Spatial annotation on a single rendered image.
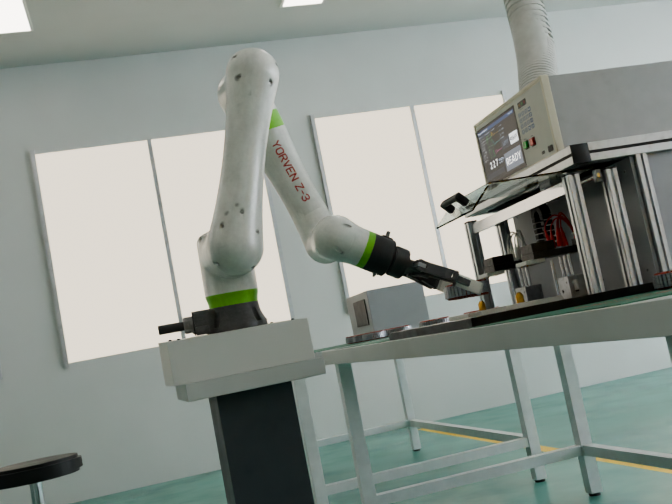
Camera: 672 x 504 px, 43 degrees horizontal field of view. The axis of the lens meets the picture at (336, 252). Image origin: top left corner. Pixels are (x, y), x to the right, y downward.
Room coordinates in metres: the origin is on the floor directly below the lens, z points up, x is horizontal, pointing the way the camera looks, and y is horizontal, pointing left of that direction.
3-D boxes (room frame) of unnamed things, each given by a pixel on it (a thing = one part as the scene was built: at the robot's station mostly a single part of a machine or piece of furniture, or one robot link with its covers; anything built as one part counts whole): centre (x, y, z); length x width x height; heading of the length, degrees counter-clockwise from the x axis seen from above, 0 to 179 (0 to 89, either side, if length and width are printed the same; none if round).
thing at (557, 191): (2.28, -0.49, 1.03); 0.62 x 0.01 x 0.03; 14
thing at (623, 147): (2.34, -0.71, 1.09); 0.68 x 0.44 x 0.05; 14
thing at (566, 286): (2.18, -0.57, 0.80); 0.07 x 0.05 x 0.06; 14
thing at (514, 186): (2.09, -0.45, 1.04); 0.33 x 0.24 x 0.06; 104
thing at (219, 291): (2.08, 0.26, 1.01); 0.16 x 0.13 x 0.19; 16
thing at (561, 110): (2.33, -0.71, 1.22); 0.44 x 0.39 x 0.20; 14
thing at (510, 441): (4.61, 0.00, 0.38); 1.85 x 1.10 x 0.75; 14
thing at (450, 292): (2.11, -0.30, 0.84); 0.11 x 0.11 x 0.04
